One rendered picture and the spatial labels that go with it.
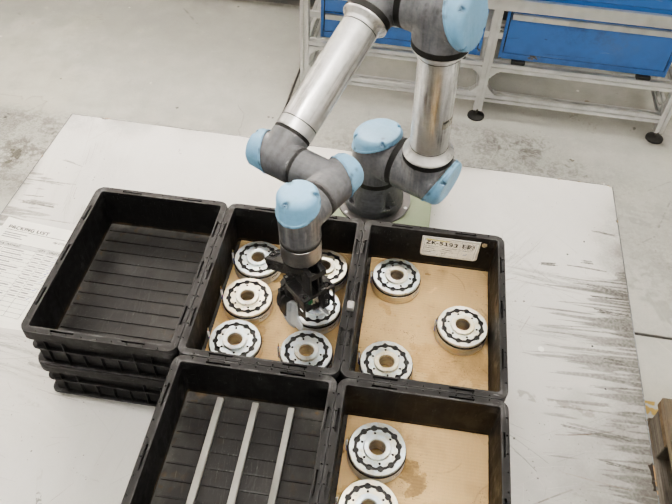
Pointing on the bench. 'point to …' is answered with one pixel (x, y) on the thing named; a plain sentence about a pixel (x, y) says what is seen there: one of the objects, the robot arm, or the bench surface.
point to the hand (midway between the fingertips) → (301, 315)
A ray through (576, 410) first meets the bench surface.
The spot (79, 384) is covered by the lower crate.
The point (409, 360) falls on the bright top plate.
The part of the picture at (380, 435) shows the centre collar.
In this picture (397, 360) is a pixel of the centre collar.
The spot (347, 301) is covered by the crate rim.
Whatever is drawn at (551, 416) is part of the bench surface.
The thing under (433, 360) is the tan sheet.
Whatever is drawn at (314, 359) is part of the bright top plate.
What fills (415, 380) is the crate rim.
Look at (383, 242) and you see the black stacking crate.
